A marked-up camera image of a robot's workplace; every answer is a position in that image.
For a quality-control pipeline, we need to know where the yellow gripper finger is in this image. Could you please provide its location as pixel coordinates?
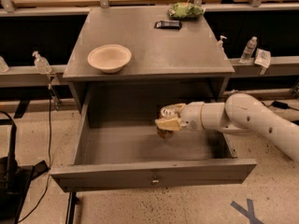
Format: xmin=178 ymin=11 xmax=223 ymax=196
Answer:
xmin=155 ymin=118 xmax=186 ymax=131
xmin=164 ymin=104 xmax=186 ymax=114

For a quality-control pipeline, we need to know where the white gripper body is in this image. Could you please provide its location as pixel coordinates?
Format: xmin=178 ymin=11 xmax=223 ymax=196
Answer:
xmin=179 ymin=102 xmax=204 ymax=131

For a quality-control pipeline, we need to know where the orange soda can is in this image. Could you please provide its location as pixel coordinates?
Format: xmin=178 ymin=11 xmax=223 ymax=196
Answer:
xmin=155 ymin=105 xmax=179 ymax=139

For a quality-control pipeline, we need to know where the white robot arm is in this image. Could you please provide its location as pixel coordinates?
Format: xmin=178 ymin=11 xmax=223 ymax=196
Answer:
xmin=155 ymin=92 xmax=299 ymax=161

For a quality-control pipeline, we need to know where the grey cabinet counter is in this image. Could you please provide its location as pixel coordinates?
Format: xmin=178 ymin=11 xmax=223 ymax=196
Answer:
xmin=63 ymin=5 xmax=235 ymax=114

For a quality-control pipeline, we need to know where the grey open drawer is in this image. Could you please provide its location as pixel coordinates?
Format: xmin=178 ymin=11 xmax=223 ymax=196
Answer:
xmin=50 ymin=91 xmax=256 ymax=192

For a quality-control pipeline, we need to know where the right sanitizer pump bottle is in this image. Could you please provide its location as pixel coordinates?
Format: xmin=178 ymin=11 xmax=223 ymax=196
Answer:
xmin=217 ymin=35 xmax=227 ymax=50

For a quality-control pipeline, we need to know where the sanitizer pump bottle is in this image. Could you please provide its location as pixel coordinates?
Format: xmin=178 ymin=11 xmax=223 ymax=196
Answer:
xmin=33 ymin=51 xmax=51 ymax=75
xmin=217 ymin=35 xmax=227 ymax=50

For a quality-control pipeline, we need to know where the beige paper bowl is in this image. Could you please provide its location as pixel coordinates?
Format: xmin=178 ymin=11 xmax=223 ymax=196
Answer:
xmin=88 ymin=45 xmax=132 ymax=74

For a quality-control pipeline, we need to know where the black snack bar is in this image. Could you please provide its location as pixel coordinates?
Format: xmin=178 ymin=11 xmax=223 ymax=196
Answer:
xmin=154 ymin=21 xmax=182 ymax=30

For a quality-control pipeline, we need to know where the clear water bottle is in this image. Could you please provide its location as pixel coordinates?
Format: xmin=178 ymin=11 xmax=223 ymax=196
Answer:
xmin=240 ymin=36 xmax=257 ymax=63

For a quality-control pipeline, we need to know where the white paper packet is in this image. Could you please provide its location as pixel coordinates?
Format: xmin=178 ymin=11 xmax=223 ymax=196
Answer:
xmin=254 ymin=49 xmax=271 ymax=68

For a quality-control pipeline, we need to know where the green chip bag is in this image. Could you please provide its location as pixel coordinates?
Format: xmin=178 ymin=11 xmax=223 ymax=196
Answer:
xmin=167 ymin=3 xmax=205 ymax=20

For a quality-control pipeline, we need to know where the left sanitizer pump bottle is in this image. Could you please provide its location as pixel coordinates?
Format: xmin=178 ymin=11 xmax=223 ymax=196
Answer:
xmin=33 ymin=51 xmax=51 ymax=75

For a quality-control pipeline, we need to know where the clear bottle far left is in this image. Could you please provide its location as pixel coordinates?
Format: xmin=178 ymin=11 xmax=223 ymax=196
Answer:
xmin=0 ymin=56 xmax=9 ymax=73

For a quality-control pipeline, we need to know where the black stand with cable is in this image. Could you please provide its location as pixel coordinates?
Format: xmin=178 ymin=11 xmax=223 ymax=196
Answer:
xmin=0 ymin=111 xmax=50 ymax=224

